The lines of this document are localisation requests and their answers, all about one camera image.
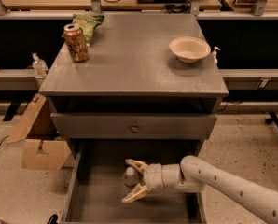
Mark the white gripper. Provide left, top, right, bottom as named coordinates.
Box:
left=122, top=159, right=163, bottom=203

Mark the open grey middle drawer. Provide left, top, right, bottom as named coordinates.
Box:
left=61, top=140, right=206, bottom=224

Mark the closed grey top drawer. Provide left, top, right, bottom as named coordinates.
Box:
left=51, top=113, right=217, bottom=140

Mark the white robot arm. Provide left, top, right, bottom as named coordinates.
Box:
left=122, top=156, right=278, bottom=224

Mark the round brass drawer knob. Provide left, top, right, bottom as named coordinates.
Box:
left=130, top=124, right=138, bottom=133

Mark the black table leg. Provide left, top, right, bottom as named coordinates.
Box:
left=266, top=112, right=278, bottom=127

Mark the clear sanitizer pump bottle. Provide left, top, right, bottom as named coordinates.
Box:
left=32, top=53, right=48, bottom=77

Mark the green chip bag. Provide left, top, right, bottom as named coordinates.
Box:
left=73, top=13, right=104, bottom=45

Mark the clear plastic water bottle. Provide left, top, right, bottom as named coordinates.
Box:
left=122, top=167, right=139, bottom=188

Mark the open cardboard box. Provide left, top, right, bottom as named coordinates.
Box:
left=7, top=94, right=75, bottom=171

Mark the small white pump bottle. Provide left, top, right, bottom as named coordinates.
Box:
left=212, top=46, right=221, bottom=65

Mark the brown patterned drink can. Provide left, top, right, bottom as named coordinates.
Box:
left=63, top=23, right=89, bottom=63

